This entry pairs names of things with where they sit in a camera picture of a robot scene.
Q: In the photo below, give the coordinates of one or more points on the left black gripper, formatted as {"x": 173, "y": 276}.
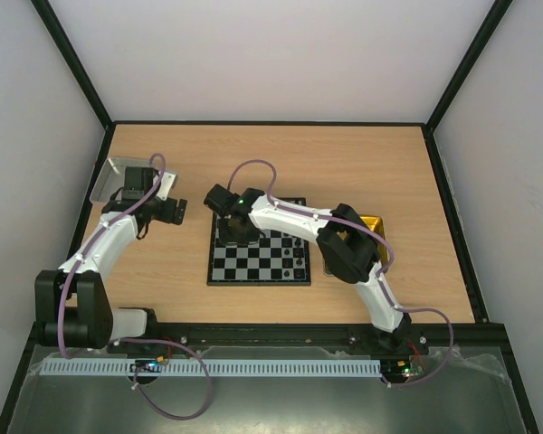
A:
{"x": 167, "y": 215}

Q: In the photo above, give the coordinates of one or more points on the silver metal tray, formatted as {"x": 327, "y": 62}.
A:
{"x": 112, "y": 176}

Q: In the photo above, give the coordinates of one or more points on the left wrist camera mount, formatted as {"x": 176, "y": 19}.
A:
{"x": 167, "y": 183}

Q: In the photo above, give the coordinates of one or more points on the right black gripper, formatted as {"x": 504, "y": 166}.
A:
{"x": 237, "y": 231}

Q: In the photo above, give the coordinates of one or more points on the gold metal tin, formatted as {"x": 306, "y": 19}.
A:
{"x": 376, "y": 225}

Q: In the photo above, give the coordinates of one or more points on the white slotted cable duct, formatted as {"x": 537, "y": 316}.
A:
{"x": 215, "y": 368}

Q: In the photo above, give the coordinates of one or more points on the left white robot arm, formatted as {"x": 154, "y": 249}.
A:
{"x": 72, "y": 309}

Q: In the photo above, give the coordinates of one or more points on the black frame enclosure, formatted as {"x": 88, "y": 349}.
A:
{"x": 489, "y": 25}

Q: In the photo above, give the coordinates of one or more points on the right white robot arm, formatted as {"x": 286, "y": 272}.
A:
{"x": 347, "y": 246}

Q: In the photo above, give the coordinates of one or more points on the black magnetic chess board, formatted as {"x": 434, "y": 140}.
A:
{"x": 276, "y": 259}

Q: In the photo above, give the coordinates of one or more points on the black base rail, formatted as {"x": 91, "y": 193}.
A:
{"x": 354, "y": 339}

